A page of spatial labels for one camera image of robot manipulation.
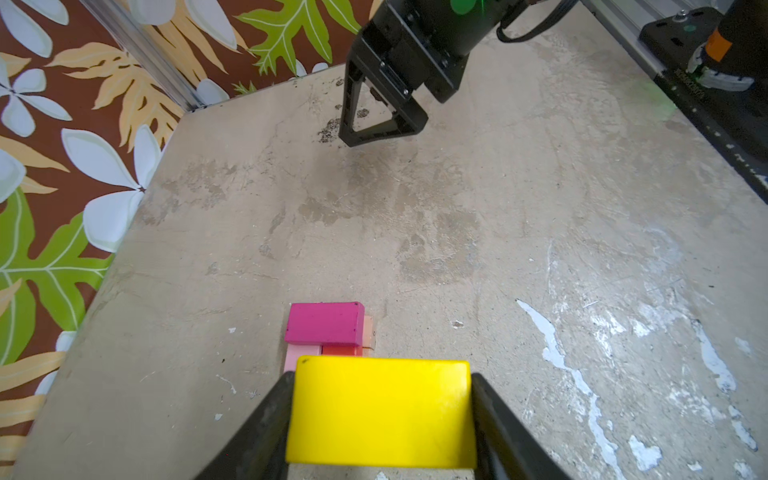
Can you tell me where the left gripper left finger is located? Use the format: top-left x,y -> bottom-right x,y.
195,371 -> 295,480

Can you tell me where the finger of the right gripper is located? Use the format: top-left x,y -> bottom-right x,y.
339,59 -> 428,147

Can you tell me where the yellow long block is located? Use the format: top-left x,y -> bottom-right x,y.
286,356 -> 477,470

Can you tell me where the red wood block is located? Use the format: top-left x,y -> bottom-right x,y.
322,345 -> 364,357

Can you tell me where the pink wood block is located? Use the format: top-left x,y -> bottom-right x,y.
283,344 -> 322,372

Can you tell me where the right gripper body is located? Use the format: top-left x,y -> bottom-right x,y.
350,1 -> 528,104

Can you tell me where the natural wood block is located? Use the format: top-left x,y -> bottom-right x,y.
362,315 -> 376,350

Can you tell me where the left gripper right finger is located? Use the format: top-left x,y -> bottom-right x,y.
471,373 -> 570,480

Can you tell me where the magenta wood block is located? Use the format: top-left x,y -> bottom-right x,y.
284,302 -> 365,346

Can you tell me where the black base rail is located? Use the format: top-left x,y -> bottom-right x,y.
585,0 -> 767,198

